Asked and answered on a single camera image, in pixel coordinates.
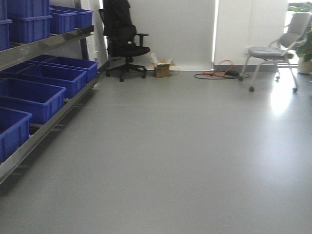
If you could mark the cardboard box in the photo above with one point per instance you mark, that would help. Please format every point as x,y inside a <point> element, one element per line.
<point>161,66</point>

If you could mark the black office chair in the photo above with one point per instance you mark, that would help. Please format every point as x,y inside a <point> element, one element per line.
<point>123,38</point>

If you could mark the steel rack with blue bins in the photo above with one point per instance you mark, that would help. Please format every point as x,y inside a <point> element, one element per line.
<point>48,97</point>

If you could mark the grey folding chair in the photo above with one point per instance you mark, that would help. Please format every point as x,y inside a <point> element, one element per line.
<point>278,51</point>

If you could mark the potted green plant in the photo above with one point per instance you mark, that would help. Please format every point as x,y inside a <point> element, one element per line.
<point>304,51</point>

